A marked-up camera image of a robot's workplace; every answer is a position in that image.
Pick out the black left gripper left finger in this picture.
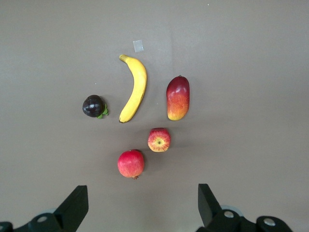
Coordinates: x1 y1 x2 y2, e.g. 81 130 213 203
28 185 89 232

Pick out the small clear tape piece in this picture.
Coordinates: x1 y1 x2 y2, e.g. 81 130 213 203
132 40 144 53

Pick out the red orange mango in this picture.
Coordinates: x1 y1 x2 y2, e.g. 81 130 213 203
166 75 190 121

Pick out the yellow banana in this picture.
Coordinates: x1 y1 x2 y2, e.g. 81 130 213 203
118 54 148 124

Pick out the brown table cover sheet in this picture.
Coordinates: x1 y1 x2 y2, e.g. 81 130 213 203
0 0 309 232

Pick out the dark purple eggplant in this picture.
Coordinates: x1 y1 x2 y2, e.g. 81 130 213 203
82 94 109 119

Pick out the red yellow apple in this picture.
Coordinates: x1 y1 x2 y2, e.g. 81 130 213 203
147 127 171 153

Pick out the red pomegranate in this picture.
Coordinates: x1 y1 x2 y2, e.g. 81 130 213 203
117 149 145 180

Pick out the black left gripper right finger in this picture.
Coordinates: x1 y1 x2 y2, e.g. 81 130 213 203
196 183 245 232

